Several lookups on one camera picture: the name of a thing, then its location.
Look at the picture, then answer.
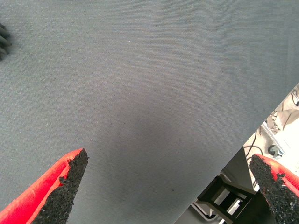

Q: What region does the dark grey table cloth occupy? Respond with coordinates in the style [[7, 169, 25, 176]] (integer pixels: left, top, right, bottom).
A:
[[0, 0, 299, 224]]

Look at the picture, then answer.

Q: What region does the white rounded base frame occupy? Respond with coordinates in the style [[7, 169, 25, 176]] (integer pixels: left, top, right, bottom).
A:
[[191, 200, 225, 222]]

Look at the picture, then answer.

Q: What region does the black floor cable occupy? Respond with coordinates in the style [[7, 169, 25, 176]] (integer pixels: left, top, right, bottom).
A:
[[243, 130, 264, 156]]

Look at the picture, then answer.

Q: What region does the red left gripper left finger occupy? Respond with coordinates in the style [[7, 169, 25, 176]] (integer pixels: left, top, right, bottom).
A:
[[0, 147, 89, 224]]

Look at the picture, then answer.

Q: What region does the black metal frame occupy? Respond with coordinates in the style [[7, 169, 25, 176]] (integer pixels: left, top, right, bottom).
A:
[[197, 175, 269, 224]]

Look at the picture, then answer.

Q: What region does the small caster wheel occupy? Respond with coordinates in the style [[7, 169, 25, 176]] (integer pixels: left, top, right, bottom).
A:
[[268, 144, 284, 158]]

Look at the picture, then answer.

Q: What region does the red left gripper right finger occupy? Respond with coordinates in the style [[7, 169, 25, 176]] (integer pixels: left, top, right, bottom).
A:
[[249, 153, 299, 224]]

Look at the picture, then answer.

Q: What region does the steel planetary gear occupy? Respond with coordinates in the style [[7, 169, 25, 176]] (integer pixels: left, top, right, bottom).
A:
[[0, 22, 13, 62]]

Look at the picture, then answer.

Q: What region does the beige cardboard piece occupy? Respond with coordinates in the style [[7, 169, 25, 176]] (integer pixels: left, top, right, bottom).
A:
[[268, 109, 299, 136]]

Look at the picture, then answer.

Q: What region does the aluminium profile rail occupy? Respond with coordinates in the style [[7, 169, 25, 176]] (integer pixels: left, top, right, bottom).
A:
[[260, 121, 287, 154]]

